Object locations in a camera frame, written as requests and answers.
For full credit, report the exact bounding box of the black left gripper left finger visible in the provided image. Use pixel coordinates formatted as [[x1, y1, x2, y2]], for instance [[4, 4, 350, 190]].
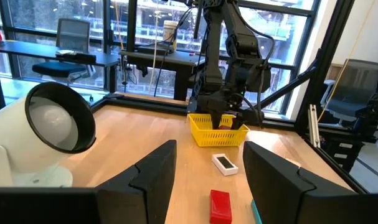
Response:
[[95, 139, 177, 224]]

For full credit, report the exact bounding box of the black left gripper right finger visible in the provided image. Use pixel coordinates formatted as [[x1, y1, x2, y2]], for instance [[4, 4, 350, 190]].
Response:
[[242, 141, 361, 224]]

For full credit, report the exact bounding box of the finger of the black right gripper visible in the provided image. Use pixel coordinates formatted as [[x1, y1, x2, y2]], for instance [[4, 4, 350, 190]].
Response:
[[209, 113, 224, 130], [232, 114, 244, 130]]

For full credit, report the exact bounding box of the teal box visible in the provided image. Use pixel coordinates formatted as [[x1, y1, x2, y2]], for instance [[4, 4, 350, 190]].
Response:
[[250, 199, 263, 224]]

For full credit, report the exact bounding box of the dark mesh office chair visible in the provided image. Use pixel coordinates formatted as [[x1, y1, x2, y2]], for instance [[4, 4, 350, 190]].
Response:
[[319, 58, 378, 123]]

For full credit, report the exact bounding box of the yellow plastic basket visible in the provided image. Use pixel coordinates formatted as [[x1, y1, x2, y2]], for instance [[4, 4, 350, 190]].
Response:
[[187, 113, 250, 147]]

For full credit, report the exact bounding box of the black drawer cabinet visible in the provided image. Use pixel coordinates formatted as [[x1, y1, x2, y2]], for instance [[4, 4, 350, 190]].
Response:
[[319, 127, 366, 174]]

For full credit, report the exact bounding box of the silver aluminium extrusion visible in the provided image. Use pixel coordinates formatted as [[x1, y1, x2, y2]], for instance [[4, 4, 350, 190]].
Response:
[[307, 104, 321, 149]]

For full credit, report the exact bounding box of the white cup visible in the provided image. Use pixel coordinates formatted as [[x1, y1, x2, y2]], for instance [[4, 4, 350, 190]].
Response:
[[162, 20, 179, 51]]

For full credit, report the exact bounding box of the black flat device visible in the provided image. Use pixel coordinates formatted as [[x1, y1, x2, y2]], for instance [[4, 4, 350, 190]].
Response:
[[55, 49, 97, 64]]

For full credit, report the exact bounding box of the long black desk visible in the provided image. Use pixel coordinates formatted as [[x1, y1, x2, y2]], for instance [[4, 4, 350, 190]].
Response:
[[0, 39, 121, 110]]

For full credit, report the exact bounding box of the black aluminium table frame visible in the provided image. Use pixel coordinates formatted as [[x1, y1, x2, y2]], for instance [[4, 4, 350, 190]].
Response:
[[90, 0, 369, 195]]

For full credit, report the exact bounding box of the yellow cable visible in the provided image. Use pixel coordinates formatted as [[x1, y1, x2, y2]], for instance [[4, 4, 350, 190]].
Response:
[[316, 0, 378, 123]]

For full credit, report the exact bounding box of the large glass window wall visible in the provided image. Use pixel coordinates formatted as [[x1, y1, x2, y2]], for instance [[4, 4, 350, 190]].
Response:
[[0, 0, 320, 116]]

